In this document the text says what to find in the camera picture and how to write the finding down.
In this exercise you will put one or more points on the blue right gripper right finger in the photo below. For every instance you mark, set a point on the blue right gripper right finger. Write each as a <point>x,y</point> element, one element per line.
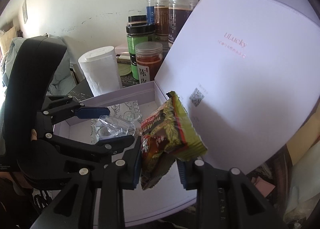
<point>182,173</point>

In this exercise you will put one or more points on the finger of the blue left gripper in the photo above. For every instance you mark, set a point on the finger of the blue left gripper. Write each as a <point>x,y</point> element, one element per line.
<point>116,144</point>
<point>91,112</point>

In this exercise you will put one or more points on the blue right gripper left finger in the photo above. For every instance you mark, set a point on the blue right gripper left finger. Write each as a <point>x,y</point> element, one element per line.
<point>137,163</point>

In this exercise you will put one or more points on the green red snack bag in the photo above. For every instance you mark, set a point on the green red snack bag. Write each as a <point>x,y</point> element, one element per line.
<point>167,135</point>

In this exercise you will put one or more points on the white printed snack packet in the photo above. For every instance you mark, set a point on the white printed snack packet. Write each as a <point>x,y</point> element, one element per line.
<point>129,111</point>

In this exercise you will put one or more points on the person left hand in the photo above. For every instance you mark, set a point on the person left hand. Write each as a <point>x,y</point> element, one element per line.
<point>20,184</point>

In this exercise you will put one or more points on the white paper towel roll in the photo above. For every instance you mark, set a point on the white paper towel roll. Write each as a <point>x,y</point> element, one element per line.
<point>101,71</point>

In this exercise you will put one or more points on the orange red content jar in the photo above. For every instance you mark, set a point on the orange red content jar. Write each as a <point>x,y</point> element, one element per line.
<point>149,57</point>

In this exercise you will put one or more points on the red label black lid jar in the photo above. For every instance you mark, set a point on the red label black lid jar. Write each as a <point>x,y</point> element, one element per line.
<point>137,19</point>

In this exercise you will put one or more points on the white open gift box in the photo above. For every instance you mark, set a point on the white open gift box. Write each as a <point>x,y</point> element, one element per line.
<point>247,72</point>

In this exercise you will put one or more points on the brown paper envelope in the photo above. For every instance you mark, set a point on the brown paper envelope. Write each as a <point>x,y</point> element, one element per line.
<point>300,143</point>

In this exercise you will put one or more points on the blue label clear jar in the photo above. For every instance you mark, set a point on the blue label clear jar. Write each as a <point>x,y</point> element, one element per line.
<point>150,14</point>

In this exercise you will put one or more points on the brown content clear jar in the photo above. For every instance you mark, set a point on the brown content clear jar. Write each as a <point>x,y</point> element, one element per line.
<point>161,11</point>

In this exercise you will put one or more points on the dark label clear jar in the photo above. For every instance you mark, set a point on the dark label clear jar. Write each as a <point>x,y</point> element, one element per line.
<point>179,12</point>

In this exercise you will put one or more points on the small wall picture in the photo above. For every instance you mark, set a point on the small wall picture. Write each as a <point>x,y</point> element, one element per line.
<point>24,11</point>

